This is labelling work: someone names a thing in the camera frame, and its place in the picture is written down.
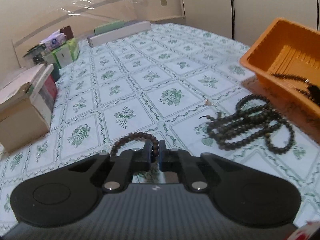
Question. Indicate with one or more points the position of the green tissue box pack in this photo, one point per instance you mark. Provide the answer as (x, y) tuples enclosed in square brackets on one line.
[(66, 53)]

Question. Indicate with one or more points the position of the dark brown box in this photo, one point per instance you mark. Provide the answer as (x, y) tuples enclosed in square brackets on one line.
[(67, 31)]

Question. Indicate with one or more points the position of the floral patterned bed sheet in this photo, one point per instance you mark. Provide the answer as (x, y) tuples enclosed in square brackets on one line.
[(156, 82)]

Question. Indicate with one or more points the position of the purple tissue pack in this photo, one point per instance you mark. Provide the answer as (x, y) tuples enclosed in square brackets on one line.
[(53, 41)]

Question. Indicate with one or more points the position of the sliding wardrobe doors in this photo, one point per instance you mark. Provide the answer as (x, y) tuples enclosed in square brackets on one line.
[(245, 20)]

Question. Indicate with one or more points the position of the wooden bed headboard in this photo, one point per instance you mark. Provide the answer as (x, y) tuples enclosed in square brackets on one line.
[(81, 15)]

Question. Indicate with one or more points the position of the beige cardboard box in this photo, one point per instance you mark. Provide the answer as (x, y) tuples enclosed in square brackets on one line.
[(22, 128)]

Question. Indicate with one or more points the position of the long white box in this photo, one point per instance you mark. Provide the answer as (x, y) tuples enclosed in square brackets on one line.
[(128, 30)]

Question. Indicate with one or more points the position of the orange plastic tray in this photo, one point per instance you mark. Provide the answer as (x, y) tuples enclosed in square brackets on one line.
[(285, 59)]

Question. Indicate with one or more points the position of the small gold earring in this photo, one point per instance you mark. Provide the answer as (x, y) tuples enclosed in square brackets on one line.
[(208, 103)]

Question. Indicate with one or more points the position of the green flat box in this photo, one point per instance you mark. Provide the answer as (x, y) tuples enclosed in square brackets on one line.
[(110, 26)]

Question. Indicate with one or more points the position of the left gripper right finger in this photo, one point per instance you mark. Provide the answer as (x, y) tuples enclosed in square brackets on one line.
[(184, 165)]

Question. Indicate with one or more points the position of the dark green cup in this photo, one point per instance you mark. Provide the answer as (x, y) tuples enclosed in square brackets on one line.
[(55, 73)]

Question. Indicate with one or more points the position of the books on box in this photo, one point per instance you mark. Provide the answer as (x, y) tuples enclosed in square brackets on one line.
[(33, 87)]

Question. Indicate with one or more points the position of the black wrist watch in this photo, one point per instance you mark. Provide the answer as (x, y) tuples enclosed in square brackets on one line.
[(314, 93)]

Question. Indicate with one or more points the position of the beige nightstand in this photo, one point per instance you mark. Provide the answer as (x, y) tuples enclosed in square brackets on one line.
[(171, 19)]

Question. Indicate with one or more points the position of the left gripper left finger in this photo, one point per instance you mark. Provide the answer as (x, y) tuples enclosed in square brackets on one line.
[(125, 165)]

